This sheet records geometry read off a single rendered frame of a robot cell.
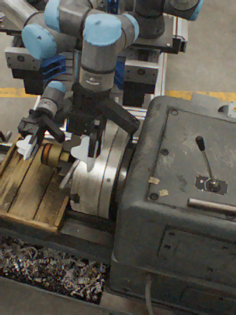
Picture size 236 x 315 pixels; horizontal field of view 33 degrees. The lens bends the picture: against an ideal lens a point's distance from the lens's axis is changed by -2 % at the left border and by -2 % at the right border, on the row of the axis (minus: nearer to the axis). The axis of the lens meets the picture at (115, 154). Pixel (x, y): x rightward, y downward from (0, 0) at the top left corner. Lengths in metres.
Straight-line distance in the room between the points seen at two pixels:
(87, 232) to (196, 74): 2.18
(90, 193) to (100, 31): 0.54
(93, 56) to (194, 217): 0.49
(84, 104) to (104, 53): 0.14
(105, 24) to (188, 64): 2.65
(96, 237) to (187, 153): 0.47
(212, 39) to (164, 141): 2.65
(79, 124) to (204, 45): 2.84
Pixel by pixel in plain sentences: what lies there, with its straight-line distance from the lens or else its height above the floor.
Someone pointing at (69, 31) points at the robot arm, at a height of 1.59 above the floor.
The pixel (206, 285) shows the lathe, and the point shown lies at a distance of 1.42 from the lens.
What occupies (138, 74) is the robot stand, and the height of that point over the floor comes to 1.07.
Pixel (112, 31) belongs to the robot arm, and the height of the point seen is 1.68.
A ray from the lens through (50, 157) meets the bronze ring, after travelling 1.32.
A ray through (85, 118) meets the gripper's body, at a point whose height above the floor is 1.49.
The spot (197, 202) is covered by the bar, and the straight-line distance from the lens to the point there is 1.06.
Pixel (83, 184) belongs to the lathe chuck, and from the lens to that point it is 1.18.
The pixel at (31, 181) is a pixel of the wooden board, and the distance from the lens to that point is 1.54.
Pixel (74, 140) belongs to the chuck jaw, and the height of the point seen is 1.15.
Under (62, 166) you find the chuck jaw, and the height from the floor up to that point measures 1.11.
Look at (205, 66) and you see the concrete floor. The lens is 3.46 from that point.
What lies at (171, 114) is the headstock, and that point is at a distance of 1.26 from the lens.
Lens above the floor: 2.16
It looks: 53 degrees down
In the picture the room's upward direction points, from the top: 4 degrees clockwise
